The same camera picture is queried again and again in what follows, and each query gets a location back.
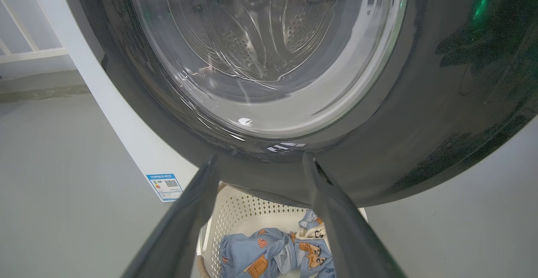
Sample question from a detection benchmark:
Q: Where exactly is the blue garment with orange patches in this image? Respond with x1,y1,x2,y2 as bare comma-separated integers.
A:
219,228,297,278

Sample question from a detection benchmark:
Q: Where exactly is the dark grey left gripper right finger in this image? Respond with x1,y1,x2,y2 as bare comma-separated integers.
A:
303,152,407,278

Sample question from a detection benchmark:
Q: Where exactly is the cream perforated laundry basket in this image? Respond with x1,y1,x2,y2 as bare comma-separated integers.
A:
195,183,369,278

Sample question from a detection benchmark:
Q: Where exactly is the white washing machine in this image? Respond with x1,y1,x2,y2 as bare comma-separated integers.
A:
25,0,199,203

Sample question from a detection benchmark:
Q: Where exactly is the cream and blue cartoon garment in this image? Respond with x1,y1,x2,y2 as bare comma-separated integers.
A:
290,209,337,278

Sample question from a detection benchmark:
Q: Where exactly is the white metal railing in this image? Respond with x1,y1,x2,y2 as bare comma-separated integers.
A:
0,0,69,65

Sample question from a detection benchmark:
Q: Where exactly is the blue white energy label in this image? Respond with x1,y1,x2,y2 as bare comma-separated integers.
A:
146,173,184,202

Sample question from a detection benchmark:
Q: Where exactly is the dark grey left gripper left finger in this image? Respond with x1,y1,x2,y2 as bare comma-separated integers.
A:
121,155,220,278

